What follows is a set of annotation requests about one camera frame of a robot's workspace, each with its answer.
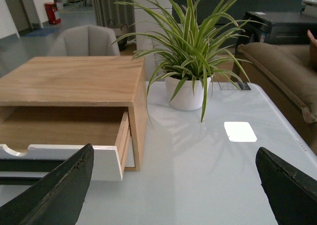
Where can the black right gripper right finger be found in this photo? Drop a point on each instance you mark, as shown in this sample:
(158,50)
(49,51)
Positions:
(291,193)

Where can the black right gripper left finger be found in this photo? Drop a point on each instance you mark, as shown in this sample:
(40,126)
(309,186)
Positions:
(57,198)

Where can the white drawer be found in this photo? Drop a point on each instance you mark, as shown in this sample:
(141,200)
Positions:
(41,138)

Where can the wooden drawer cabinet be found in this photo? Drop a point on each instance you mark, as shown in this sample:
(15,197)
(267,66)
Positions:
(82,82)

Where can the brown sofa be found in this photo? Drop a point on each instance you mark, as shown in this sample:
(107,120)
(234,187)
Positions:
(286,75)

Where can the white plant pot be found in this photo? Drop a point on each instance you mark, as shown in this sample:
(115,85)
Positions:
(188,98)

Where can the grey upholstered chair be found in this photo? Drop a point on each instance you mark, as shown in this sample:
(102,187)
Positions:
(86,40)

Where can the dark side table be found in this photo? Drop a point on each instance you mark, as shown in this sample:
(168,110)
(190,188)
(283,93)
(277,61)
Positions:
(277,28)

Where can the spider plant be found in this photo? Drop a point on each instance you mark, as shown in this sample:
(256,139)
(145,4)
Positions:
(186,49)

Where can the red bin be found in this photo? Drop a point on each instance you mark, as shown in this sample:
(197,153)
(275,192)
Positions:
(52,13)

